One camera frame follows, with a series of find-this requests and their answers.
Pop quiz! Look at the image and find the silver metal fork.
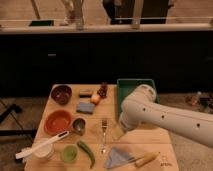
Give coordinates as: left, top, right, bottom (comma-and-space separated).
101, 119, 107, 154

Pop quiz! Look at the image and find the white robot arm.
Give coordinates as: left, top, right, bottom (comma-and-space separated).
112, 84, 213, 148

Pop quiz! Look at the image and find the small metal cup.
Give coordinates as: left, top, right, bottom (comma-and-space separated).
72, 118, 86, 136

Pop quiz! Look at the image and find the green plastic cup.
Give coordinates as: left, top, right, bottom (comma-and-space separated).
61, 145, 78, 163

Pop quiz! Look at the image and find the white plastic cup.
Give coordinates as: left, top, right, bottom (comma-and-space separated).
33, 144, 54, 160

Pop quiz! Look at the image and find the blue folded cloth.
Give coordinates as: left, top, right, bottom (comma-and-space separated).
104, 147, 134, 169

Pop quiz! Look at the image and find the green chili pepper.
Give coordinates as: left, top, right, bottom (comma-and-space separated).
77, 140, 96, 169

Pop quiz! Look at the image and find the yellow toy fruit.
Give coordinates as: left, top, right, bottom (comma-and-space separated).
90, 94, 101, 105

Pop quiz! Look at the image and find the blue sponge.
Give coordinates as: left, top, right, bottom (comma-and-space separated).
76, 102, 95, 114

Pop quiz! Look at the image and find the green plastic tray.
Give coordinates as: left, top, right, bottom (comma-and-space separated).
116, 78, 156, 118

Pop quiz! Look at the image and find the dark rectangular block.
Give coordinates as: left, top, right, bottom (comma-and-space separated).
79, 89, 93, 98

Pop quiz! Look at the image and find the orange plastic bowl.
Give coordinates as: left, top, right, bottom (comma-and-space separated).
44, 110, 73, 135

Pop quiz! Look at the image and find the dark brown bowl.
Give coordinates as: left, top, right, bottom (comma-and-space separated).
51, 85, 72, 105

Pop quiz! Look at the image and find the green box on ledge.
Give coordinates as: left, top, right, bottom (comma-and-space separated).
29, 20, 54, 26

